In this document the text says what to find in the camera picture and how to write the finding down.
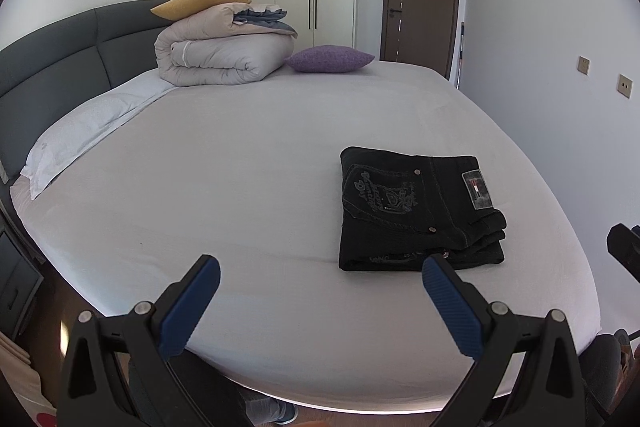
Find purple pillow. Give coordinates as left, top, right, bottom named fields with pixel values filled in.
left=285, top=44, right=374, bottom=74

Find far wall socket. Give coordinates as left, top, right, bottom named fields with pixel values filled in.
left=577, top=56, right=590, bottom=76

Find wall socket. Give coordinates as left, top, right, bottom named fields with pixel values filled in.
left=616, top=74, right=634, bottom=98
left=577, top=56, right=590, bottom=76

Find folded blue clothes stack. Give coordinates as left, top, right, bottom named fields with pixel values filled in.
left=233, top=5, right=297, bottom=38

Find grey sneaker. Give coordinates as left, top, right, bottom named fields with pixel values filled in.
left=240, top=388, right=298, bottom=426

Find dark grey headboard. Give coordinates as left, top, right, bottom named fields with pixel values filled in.
left=0, top=0, right=169, bottom=182

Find yellow pillow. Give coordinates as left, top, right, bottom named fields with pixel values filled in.
left=151, top=0, right=252, bottom=22

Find near wall socket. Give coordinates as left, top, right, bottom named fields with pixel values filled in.
left=616, top=74, right=634, bottom=98

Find black jeans pants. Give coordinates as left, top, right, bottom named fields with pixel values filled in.
left=338, top=146, right=506, bottom=272

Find dark bedside cabinet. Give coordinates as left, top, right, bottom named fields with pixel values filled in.
left=0, top=227, right=43, bottom=339

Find folded beige duvet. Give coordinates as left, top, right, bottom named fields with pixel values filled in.
left=154, top=3, right=297, bottom=87

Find white flat pillow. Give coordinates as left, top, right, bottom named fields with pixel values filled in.
left=21, top=69, right=176, bottom=200

